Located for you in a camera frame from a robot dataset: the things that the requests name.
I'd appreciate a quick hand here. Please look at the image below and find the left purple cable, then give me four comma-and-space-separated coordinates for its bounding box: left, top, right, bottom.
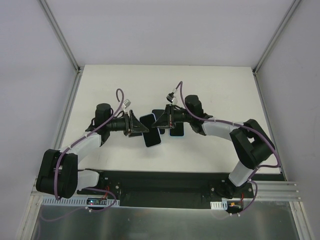
53, 88, 127, 213

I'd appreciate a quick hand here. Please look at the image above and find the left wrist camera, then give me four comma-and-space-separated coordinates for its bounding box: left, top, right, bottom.
122, 99, 131, 109

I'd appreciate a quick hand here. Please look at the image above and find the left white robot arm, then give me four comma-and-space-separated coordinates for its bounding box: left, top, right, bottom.
35, 103, 149, 200

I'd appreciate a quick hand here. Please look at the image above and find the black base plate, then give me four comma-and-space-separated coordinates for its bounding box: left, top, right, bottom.
77, 170, 254, 209

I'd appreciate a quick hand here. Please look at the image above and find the light blue phone face down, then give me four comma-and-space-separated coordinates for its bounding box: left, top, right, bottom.
139, 113, 162, 148

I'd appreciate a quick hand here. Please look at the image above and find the left white cable duct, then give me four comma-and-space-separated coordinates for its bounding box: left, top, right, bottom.
42, 196, 120, 208

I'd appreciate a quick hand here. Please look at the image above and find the right aluminium frame post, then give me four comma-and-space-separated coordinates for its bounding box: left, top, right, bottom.
252, 0, 303, 76

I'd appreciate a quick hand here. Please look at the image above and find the aluminium front rail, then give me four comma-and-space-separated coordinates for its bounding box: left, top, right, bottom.
31, 181, 302, 202

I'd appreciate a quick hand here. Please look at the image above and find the black phone case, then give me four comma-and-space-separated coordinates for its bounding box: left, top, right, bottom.
151, 109, 165, 135

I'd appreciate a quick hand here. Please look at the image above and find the left aluminium frame post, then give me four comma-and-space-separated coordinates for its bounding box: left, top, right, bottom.
37, 0, 81, 74

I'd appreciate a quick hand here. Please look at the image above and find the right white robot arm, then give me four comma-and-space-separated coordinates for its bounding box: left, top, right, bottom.
152, 95, 275, 199

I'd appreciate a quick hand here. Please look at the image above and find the right white cable duct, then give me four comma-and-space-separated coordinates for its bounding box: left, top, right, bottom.
210, 200, 244, 211

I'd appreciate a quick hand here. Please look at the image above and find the white cable duct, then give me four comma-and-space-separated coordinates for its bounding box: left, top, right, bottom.
210, 200, 244, 211
42, 196, 120, 208

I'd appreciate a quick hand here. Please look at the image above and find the aluminium frame post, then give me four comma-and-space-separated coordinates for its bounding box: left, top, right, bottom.
37, 0, 81, 74
252, 0, 303, 76

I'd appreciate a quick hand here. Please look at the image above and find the purple cable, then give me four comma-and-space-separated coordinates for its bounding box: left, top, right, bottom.
53, 88, 127, 213
174, 81, 281, 218

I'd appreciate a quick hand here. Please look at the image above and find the light blue three-hole phone case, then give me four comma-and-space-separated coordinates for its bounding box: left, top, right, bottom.
168, 126, 186, 139

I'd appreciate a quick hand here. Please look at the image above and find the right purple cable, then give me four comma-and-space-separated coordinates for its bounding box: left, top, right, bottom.
174, 81, 281, 218

